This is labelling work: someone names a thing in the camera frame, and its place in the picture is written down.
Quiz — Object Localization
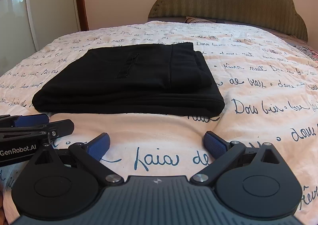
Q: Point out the white script-print bedspread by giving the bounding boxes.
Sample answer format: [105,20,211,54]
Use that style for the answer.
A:
[0,19,318,225]

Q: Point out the black white patterned pillow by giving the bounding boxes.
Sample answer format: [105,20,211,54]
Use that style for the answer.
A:
[294,45,318,62]

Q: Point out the glass floral wardrobe door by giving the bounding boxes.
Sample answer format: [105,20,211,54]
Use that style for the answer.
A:
[0,0,80,74]

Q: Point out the patterned pillow at headboard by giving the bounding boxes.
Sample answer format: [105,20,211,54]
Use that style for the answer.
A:
[185,16,217,24]

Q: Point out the black pants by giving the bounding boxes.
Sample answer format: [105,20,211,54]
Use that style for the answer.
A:
[32,42,225,117]

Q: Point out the olive tufted headboard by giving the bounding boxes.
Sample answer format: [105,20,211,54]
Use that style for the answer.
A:
[148,0,308,41]

